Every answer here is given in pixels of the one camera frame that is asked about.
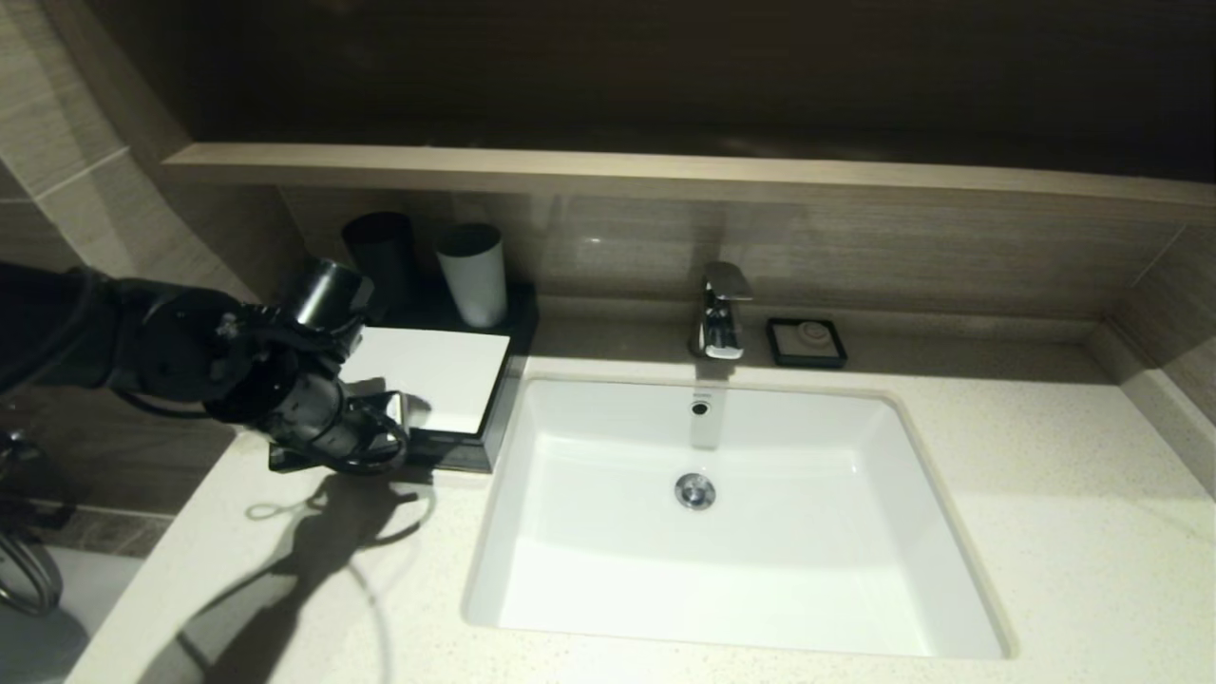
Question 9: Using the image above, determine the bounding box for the grey plastic cup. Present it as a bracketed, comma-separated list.
[434, 223, 508, 330]

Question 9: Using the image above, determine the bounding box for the black box with white top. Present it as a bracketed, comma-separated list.
[337, 280, 540, 474]

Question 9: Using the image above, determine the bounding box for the black cup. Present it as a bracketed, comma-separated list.
[342, 211, 424, 319]

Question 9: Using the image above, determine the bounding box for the chrome sink drain plug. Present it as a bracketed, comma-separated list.
[674, 471, 717, 511]

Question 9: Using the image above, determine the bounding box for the chrome faucet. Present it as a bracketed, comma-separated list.
[691, 261, 754, 360]

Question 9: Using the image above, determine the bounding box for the white ceramic sink basin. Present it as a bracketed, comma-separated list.
[463, 375, 1016, 661]

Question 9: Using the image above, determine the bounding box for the black square soap dish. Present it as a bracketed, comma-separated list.
[766, 316, 848, 370]

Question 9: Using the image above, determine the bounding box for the dark cable loop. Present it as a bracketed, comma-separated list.
[0, 532, 64, 618]

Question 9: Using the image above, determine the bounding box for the wooden wall ledge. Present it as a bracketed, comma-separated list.
[161, 142, 1216, 226]

